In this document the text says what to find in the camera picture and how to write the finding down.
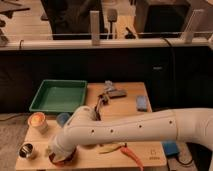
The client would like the wooden board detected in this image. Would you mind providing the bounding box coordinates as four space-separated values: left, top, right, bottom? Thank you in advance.
15 82 167 171

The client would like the black cable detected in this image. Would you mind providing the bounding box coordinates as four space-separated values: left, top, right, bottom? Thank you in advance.
161 36 195 167

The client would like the yellow banana toy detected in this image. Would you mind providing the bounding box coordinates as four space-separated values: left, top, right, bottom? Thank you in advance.
98 143 123 154

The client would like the blue box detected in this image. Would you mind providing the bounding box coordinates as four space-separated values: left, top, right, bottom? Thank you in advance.
162 141 179 156

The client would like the small metal cup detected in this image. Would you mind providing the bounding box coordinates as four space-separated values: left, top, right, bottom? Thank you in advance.
18 143 36 160

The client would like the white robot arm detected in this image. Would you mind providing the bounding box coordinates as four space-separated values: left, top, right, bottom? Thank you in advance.
49 106 213 171

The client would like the orange cup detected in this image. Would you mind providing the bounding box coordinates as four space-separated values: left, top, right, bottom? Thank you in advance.
28 112 48 134

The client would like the dark brush tool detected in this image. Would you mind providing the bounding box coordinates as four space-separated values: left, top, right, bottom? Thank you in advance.
95 93 108 120

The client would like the blue sponge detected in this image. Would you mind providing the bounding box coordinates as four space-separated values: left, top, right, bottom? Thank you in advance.
136 96 147 111

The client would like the green plastic tray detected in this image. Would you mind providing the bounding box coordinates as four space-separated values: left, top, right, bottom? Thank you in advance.
29 80 87 114

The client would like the orange carrot toy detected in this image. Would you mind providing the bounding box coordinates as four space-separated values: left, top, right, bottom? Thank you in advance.
120 147 144 171

